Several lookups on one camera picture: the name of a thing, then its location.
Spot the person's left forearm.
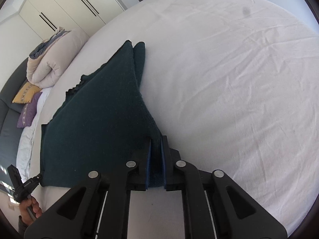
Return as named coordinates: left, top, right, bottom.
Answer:
left=18, top=215, right=32, bottom=237

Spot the white quilted blanket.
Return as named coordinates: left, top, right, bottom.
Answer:
left=16, top=123, right=36, bottom=180

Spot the bed with white sheet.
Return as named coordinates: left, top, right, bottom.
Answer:
left=16, top=0, right=319, bottom=234

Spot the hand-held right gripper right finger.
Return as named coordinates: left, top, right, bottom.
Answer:
left=161, top=136, right=287, bottom=239

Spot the yellow patterned pillow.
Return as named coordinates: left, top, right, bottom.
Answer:
left=12, top=82, right=42, bottom=104

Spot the dark green sweater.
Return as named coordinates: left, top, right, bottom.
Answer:
left=40, top=40, right=166, bottom=188

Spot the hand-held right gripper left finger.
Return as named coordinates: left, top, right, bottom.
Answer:
left=24, top=137, right=152, bottom=239

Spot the person's left hand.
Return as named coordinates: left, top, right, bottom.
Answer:
left=19, top=196, right=43, bottom=223

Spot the grey padded headboard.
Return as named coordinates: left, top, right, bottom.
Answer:
left=0, top=57, right=29, bottom=177

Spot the folded beige duvet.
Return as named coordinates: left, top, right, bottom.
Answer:
left=26, top=27, right=90, bottom=88

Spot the white wardrobe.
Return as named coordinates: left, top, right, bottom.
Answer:
left=15, top=0, right=142, bottom=43

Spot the purple patterned pillow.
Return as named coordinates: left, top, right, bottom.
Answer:
left=17, top=92, right=43, bottom=128

